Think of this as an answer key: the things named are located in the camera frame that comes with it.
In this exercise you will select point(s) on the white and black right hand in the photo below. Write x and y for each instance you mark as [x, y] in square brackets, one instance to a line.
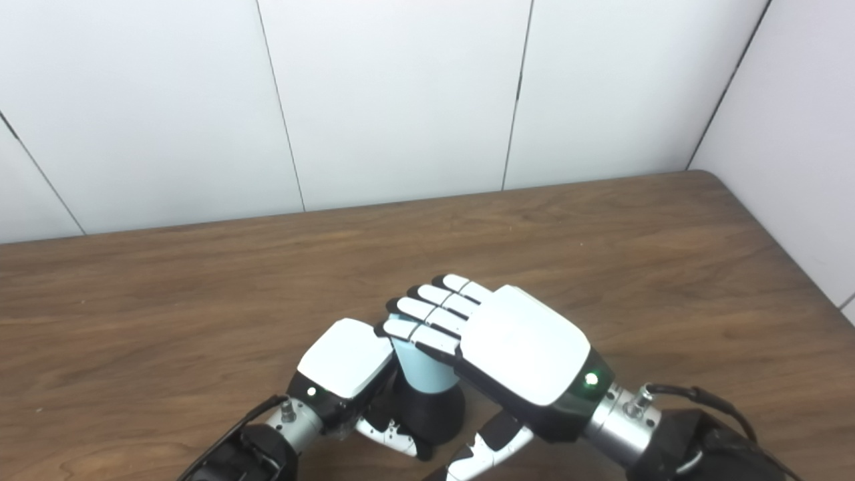
[528, 347]

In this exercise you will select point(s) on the white and black left hand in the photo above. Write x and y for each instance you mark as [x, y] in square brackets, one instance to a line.
[344, 357]

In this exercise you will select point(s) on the black flared nozzle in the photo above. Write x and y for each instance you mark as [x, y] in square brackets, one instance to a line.
[431, 414]

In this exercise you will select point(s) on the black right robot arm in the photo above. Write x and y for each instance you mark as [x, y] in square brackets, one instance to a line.
[681, 447]

